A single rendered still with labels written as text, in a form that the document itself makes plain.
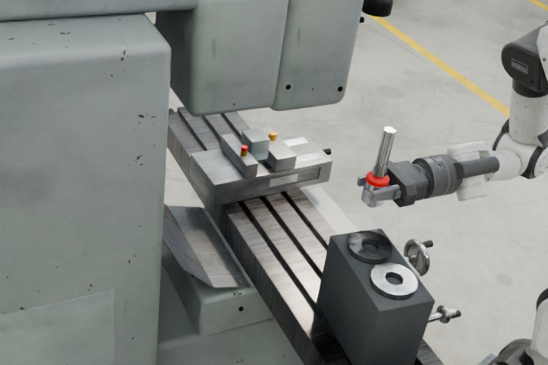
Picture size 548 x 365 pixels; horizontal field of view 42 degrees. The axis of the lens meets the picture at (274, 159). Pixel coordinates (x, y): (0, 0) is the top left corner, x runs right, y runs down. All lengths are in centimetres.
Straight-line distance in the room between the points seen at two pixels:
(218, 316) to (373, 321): 48
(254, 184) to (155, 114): 64
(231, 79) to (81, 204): 37
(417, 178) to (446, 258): 193
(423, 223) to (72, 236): 246
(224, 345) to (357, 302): 52
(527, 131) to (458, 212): 199
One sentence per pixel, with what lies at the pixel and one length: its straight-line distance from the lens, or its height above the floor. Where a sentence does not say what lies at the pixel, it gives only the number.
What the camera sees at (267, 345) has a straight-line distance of 190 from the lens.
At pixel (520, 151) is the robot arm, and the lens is 180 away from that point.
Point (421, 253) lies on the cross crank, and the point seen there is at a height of 70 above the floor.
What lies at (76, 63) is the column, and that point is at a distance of 116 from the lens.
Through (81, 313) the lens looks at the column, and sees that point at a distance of 147.
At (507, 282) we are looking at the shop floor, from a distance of 340.
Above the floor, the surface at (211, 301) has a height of 88.
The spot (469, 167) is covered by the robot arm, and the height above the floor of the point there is 129.
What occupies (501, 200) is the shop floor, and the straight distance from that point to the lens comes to 392.
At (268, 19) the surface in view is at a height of 154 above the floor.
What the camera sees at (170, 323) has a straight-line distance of 178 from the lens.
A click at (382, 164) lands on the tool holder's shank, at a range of 143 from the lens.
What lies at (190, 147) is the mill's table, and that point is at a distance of 203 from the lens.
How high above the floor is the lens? 205
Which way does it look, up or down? 33 degrees down
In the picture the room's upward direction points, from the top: 8 degrees clockwise
